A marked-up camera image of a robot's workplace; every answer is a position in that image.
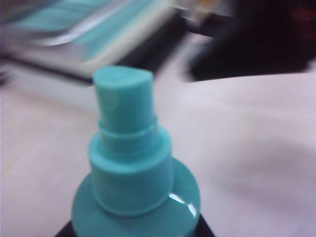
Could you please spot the teal spray bottle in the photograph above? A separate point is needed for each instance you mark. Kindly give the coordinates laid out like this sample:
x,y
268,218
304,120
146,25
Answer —
x,y
128,172

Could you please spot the black mouse pad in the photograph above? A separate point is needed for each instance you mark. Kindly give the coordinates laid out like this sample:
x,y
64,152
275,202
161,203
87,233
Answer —
x,y
251,44

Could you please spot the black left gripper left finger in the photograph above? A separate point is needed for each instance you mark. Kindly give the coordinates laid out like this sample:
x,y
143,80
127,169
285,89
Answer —
x,y
66,229

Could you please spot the black book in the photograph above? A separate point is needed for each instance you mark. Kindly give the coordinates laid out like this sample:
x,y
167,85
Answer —
x,y
49,66

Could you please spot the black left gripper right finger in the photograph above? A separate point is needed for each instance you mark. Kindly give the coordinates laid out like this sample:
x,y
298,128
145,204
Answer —
x,y
206,229

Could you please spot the teal book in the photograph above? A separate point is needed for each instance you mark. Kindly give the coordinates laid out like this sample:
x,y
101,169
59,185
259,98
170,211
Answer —
x,y
103,34

